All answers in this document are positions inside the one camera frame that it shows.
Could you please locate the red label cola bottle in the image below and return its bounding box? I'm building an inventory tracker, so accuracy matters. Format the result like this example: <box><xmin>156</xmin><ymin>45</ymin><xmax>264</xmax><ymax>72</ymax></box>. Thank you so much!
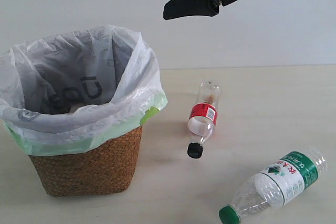
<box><xmin>187</xmin><ymin>80</ymin><xmax>222</xmax><ymax>159</ymax></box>

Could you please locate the green label water bottle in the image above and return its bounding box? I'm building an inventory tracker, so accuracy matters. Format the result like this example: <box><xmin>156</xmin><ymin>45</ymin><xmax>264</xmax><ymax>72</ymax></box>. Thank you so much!
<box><xmin>218</xmin><ymin>147</ymin><xmax>328</xmax><ymax>223</ymax></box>

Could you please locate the brown pulp cardboard tray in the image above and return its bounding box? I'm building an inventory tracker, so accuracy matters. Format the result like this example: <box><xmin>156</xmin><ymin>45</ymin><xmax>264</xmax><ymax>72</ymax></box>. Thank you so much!
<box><xmin>68</xmin><ymin>104</ymin><xmax>85</xmax><ymax>113</ymax></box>

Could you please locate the white plastic bag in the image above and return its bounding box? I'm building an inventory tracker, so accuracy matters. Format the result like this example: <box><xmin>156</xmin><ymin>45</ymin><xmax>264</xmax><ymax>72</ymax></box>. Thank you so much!
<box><xmin>1</xmin><ymin>25</ymin><xmax>167</xmax><ymax>156</ymax></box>

